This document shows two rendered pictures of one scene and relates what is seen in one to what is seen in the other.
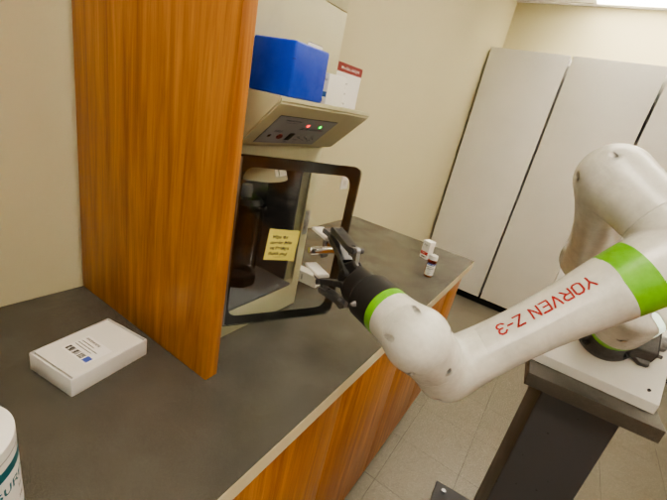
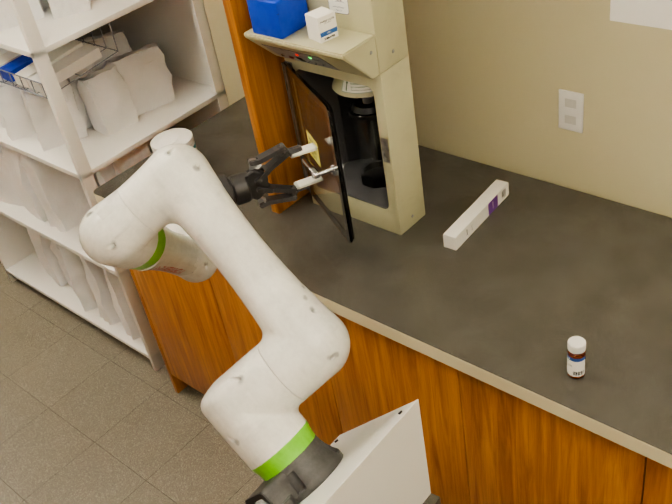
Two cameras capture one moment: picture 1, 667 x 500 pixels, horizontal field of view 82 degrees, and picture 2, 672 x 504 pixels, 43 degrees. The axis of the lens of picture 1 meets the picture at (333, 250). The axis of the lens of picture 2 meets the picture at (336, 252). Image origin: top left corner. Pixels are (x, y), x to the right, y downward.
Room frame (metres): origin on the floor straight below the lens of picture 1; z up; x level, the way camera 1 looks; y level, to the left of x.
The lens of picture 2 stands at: (1.41, -1.72, 2.30)
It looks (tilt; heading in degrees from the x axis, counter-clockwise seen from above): 37 degrees down; 108
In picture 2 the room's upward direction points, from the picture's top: 11 degrees counter-clockwise
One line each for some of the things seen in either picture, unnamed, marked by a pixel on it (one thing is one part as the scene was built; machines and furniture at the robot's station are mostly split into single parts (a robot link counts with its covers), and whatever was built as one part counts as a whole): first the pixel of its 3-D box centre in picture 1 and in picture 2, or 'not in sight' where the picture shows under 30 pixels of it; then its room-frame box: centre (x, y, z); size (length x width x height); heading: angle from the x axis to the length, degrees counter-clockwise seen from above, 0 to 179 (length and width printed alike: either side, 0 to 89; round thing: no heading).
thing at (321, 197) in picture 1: (289, 246); (318, 153); (0.82, 0.10, 1.19); 0.30 x 0.01 x 0.40; 124
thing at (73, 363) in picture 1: (91, 353); not in sight; (0.60, 0.43, 0.96); 0.16 x 0.12 x 0.04; 159
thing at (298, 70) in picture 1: (289, 70); (278, 10); (0.77, 0.15, 1.55); 0.10 x 0.10 x 0.09; 61
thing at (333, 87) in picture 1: (328, 89); (321, 24); (0.89, 0.09, 1.54); 0.05 x 0.05 x 0.06; 48
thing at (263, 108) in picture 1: (306, 125); (310, 53); (0.84, 0.11, 1.46); 0.32 x 0.11 x 0.10; 151
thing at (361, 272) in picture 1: (354, 283); (249, 185); (0.68, -0.06, 1.20); 0.09 x 0.07 x 0.08; 34
